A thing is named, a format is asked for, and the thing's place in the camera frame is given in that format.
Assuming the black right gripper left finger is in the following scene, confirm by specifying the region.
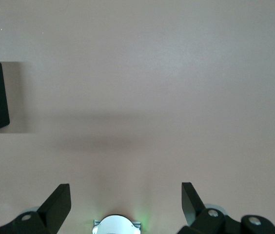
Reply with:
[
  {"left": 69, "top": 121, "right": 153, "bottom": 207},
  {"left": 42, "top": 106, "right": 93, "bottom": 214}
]
[{"left": 0, "top": 183, "right": 71, "bottom": 234}]

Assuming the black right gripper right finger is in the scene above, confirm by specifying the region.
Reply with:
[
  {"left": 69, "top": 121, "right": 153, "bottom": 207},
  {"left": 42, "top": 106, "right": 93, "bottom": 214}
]
[{"left": 177, "top": 182, "right": 275, "bottom": 234}]

